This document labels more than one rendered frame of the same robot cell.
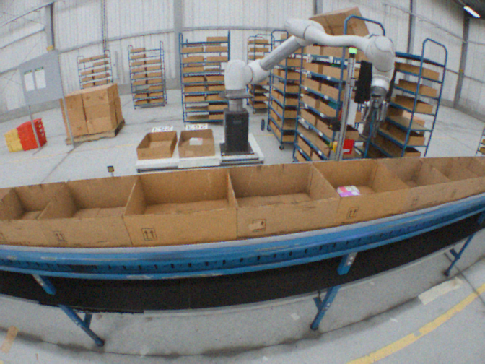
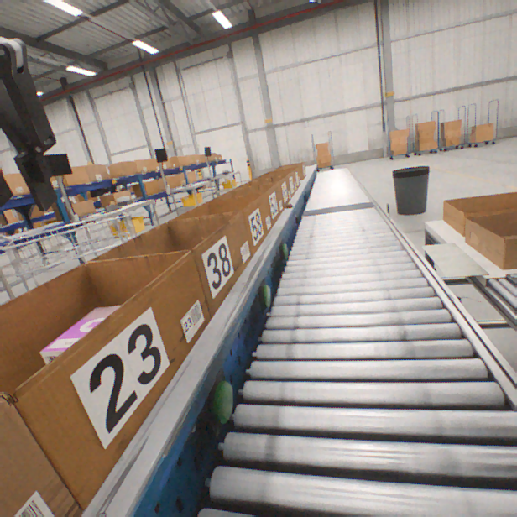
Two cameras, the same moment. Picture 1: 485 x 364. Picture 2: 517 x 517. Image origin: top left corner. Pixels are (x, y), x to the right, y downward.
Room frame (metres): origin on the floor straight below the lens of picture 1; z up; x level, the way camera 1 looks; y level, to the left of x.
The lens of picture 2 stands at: (1.36, -0.79, 1.21)
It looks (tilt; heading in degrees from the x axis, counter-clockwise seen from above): 19 degrees down; 116
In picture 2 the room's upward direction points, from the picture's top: 11 degrees counter-clockwise
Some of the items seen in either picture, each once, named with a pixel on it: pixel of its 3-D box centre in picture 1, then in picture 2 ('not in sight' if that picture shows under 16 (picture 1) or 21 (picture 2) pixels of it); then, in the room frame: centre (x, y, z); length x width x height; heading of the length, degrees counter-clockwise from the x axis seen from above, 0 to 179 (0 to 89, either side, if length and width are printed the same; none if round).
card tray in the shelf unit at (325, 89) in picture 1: (342, 92); not in sight; (2.35, -1.01, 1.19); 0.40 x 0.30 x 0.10; 9
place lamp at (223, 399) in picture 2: not in sight; (225, 401); (1.08, -0.47, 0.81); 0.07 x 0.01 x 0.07; 99
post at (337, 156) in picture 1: (344, 117); not in sight; (1.64, -0.75, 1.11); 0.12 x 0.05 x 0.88; 99
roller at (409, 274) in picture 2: not in sight; (347, 282); (1.21, 0.19, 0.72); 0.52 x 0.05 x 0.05; 9
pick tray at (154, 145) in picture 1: (158, 144); (500, 211); (1.81, 0.71, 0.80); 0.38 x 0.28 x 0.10; 7
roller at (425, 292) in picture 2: not in sight; (349, 300); (1.23, 0.06, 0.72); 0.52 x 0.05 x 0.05; 9
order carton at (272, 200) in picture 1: (278, 198); (184, 259); (0.81, -0.15, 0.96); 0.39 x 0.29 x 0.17; 99
